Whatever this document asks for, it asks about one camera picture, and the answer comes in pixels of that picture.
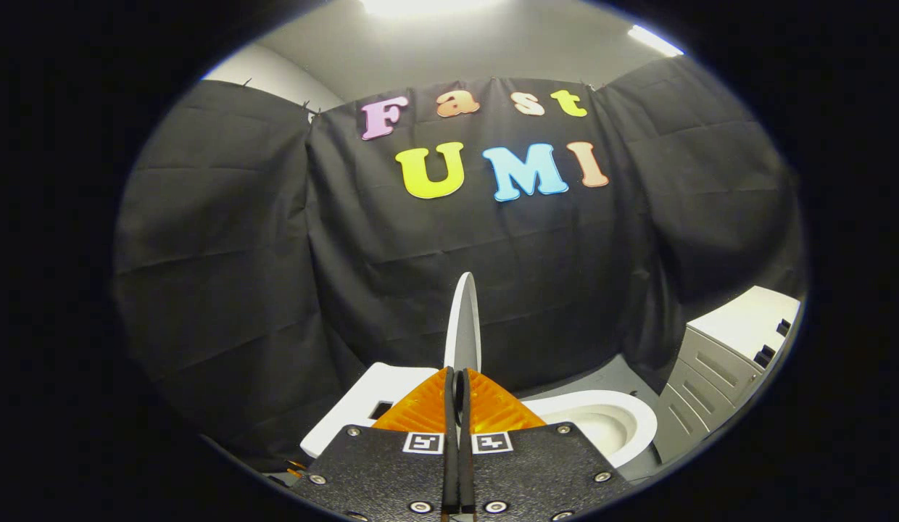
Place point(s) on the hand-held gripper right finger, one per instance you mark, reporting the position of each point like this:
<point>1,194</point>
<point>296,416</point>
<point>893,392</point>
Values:
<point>536,471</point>

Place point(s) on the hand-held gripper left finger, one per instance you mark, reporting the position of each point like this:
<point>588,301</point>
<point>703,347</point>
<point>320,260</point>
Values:
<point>384,471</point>

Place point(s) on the white toilet lid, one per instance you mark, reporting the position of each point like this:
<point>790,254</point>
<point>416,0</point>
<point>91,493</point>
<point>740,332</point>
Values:
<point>464,326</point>

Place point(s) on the white ceramic toilet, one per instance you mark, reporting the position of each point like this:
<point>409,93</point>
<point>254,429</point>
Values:
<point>609,428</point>

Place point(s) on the black backdrop cloth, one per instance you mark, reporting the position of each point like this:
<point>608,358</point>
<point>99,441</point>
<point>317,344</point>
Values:
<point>420,275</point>

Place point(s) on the white top grey cabinet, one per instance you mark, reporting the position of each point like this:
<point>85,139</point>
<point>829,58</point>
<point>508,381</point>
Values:
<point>739,326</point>

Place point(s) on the small black block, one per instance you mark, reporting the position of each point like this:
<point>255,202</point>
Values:
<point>783,328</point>
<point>765,355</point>

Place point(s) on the small ceiling light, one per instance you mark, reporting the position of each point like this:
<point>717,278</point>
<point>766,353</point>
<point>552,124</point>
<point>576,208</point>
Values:
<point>654,40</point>

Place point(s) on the large ceiling light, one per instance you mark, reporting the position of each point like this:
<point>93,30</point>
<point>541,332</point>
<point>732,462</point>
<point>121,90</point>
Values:
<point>420,6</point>

